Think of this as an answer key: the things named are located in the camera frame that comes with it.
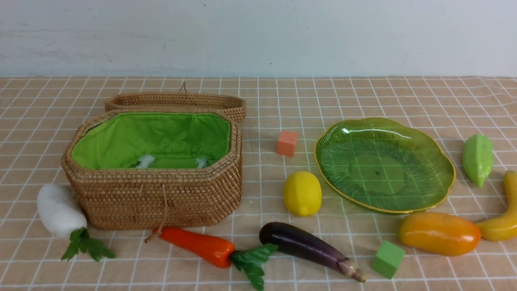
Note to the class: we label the orange carrot green leaves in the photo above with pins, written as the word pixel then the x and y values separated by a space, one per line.
pixel 220 252

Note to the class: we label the purple eggplant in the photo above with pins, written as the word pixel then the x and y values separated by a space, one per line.
pixel 296 242

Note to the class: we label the green glass leaf plate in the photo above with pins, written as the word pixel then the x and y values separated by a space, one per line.
pixel 383 166

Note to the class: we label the green starfruit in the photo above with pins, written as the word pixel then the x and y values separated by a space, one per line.
pixel 478 158

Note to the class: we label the orange mango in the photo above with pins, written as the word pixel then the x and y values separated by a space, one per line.
pixel 439 233

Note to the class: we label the woven wicker basket green lining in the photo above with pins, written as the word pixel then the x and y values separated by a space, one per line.
pixel 143 169

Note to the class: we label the white daikon radish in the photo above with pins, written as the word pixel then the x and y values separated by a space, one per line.
pixel 64 219

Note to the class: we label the woven wicker basket lid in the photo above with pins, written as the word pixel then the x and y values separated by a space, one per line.
pixel 233 107

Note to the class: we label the green foam cube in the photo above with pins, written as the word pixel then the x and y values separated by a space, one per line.
pixel 388 259

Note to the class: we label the yellow lemon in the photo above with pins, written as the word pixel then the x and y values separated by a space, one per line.
pixel 302 194

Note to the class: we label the orange foam cube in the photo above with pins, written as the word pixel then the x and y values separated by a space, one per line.
pixel 286 143

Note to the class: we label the yellow banana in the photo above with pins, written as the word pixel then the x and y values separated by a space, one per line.
pixel 503 227

